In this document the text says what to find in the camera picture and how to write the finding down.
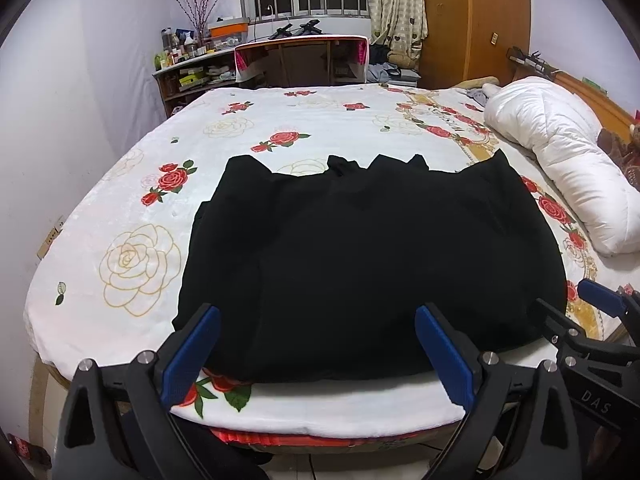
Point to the brown stuffed toy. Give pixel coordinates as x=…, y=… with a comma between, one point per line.
x=625, y=145

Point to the bed base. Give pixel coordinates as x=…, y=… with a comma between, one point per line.
x=350, y=442

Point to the white duvet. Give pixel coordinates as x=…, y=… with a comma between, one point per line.
x=560, y=150

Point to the pile of clothes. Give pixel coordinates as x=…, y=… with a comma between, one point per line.
x=392, y=67

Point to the wall socket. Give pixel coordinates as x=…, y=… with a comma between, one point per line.
x=51, y=237

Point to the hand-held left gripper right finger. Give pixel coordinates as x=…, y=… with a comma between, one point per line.
x=445, y=355

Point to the wooden shelf unit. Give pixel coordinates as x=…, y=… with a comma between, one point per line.
x=175, y=95

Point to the group of bottles and jars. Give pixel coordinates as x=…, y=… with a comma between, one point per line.
x=180, y=50

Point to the bed with floral blanket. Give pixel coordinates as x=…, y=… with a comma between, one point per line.
x=150, y=200

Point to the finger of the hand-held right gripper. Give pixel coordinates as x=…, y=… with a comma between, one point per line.
x=602, y=297
x=555, y=321

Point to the wooden headboard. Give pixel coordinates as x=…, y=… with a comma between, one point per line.
x=595, y=95

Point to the white topped desk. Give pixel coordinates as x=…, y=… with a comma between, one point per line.
x=300, y=40

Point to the wooden wardrobe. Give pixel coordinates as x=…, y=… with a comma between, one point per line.
x=475, y=20

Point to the black device on headboard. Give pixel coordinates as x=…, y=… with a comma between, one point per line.
x=532, y=60

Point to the pink blossom branches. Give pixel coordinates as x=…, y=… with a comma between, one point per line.
x=200, y=7

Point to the black coat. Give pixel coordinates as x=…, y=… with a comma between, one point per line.
x=370, y=270

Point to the grey cloth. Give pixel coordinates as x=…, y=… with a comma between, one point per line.
x=482, y=96

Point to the heart patterned curtain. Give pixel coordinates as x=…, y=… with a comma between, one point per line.
x=397, y=10

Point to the orange storage box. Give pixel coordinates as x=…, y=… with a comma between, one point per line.
x=229, y=29

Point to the black clamp tool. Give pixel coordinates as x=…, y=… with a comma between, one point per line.
x=282, y=32
x=310, y=26

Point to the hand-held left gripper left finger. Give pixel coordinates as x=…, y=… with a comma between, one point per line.
x=192, y=355

